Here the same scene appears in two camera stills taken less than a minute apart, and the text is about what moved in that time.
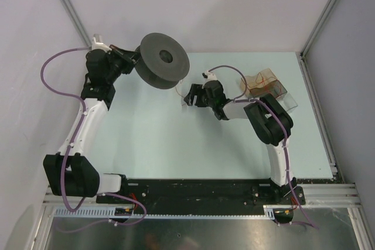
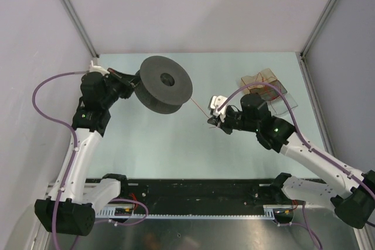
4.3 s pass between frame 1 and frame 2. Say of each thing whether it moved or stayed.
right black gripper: moved
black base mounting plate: stayed
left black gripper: moved
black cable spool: moved
